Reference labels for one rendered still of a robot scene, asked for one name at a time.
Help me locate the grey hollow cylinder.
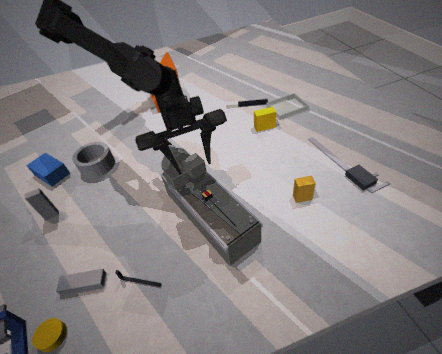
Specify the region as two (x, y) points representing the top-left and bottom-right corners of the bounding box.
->
(72, 142), (115, 178)

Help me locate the yellow round disc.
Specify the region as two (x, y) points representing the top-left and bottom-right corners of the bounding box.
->
(32, 318), (68, 352)

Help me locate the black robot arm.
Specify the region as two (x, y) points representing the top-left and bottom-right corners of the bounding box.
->
(35, 0), (204, 129)

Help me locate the blue rectangular block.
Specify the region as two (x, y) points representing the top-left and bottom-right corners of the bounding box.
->
(26, 153), (70, 187)

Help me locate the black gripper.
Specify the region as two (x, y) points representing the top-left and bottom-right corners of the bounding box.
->
(136, 93), (227, 175)

